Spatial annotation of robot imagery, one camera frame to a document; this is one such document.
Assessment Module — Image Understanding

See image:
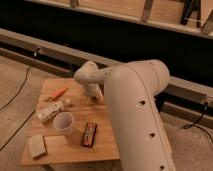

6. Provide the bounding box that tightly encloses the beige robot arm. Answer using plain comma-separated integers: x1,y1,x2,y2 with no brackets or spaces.
74,60,176,171

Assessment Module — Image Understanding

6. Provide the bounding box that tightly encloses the white plastic cup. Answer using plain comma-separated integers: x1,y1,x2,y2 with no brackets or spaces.
53,112,74,136

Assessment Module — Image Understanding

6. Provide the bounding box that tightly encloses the black red rectangular box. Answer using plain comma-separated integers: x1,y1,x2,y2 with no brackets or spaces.
81,123,97,147

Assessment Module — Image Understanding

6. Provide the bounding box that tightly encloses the orange handled tool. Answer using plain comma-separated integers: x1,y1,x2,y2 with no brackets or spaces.
45,87,69,101

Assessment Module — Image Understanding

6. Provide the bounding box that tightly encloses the black floor cable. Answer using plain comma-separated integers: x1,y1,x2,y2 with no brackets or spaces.
0,47,42,152

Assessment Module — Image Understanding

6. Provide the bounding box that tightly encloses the black cable at right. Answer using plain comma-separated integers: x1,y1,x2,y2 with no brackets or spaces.
182,101,213,143

